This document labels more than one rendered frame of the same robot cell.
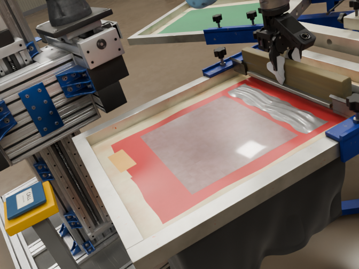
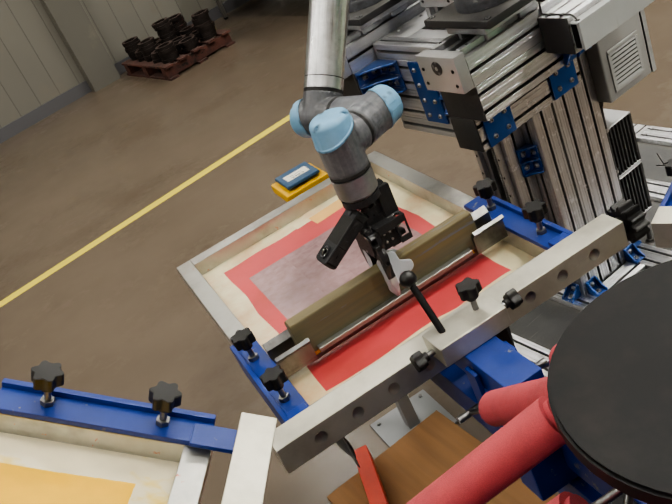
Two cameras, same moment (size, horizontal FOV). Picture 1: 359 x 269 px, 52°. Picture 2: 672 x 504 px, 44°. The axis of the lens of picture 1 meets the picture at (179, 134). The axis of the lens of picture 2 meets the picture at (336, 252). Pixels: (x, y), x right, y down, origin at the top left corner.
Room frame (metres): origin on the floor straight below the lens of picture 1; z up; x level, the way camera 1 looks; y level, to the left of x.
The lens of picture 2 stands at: (0.93, -1.68, 1.85)
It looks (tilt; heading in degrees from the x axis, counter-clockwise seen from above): 28 degrees down; 93
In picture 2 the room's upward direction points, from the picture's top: 25 degrees counter-clockwise
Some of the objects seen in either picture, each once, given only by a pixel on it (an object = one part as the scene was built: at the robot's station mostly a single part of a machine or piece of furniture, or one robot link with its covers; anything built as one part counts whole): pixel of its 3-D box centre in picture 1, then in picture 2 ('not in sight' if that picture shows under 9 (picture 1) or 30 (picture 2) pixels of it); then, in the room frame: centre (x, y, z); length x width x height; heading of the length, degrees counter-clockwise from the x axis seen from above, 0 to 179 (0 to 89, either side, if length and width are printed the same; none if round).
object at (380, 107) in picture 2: not in sight; (365, 115); (1.01, -0.26, 1.31); 0.11 x 0.11 x 0.08; 41
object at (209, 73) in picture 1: (243, 63); (519, 231); (1.20, -0.29, 0.98); 0.30 x 0.05 x 0.07; 107
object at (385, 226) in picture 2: (276, 28); (374, 218); (0.95, -0.33, 1.15); 0.09 x 0.08 x 0.12; 17
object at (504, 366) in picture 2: not in sight; (495, 366); (1.02, -0.68, 1.02); 0.17 x 0.06 x 0.05; 107
